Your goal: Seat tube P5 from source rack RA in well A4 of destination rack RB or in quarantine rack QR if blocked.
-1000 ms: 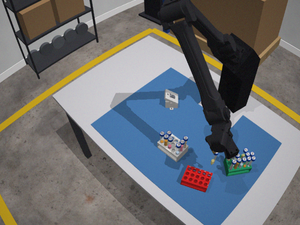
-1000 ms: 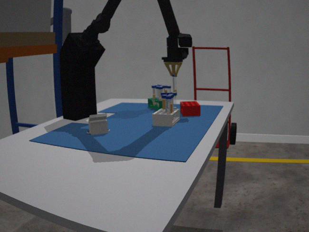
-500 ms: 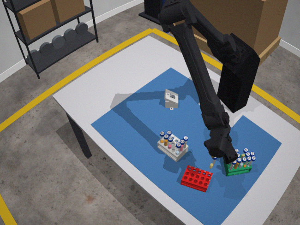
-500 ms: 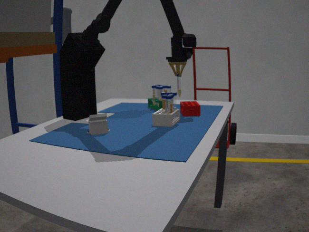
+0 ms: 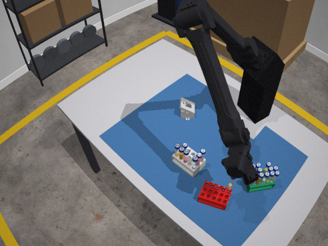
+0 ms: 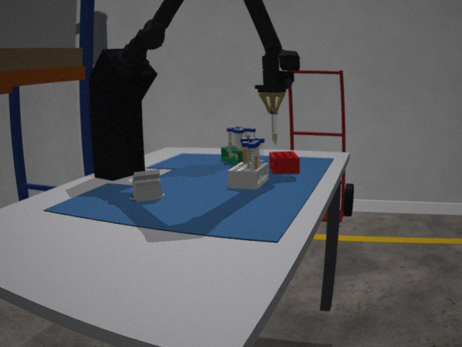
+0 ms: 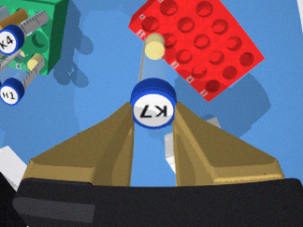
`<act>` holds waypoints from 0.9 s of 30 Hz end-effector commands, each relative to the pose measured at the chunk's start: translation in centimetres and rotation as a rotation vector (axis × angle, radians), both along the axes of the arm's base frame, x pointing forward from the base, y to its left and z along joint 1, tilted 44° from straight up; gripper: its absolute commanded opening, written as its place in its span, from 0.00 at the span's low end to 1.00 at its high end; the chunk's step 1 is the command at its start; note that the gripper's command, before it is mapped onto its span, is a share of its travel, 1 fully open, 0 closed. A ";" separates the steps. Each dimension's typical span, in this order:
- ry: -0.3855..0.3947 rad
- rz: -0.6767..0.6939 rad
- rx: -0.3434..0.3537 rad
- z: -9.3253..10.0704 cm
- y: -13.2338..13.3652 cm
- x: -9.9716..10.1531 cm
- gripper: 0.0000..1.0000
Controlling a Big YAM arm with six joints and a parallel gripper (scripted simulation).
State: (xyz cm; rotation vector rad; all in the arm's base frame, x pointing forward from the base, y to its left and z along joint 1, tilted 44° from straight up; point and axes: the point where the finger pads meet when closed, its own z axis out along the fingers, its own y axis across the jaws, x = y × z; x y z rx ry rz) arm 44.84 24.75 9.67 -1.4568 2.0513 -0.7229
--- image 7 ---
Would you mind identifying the white tube rack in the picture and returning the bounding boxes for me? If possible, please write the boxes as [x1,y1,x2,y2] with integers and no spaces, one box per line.
[165,117,220,173]

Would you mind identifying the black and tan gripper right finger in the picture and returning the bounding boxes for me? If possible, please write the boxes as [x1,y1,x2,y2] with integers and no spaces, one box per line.
[172,101,285,186]

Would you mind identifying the blue bench mat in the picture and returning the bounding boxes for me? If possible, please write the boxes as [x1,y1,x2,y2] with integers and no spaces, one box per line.
[0,0,303,187]

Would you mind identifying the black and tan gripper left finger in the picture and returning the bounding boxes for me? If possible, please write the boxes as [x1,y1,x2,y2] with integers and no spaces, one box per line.
[21,101,135,186]

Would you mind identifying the green test tube rack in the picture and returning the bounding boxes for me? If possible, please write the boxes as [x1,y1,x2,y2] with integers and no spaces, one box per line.
[0,0,69,76]

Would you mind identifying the red tube rack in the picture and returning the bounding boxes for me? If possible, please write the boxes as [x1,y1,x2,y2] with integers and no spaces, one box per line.
[128,0,265,102]

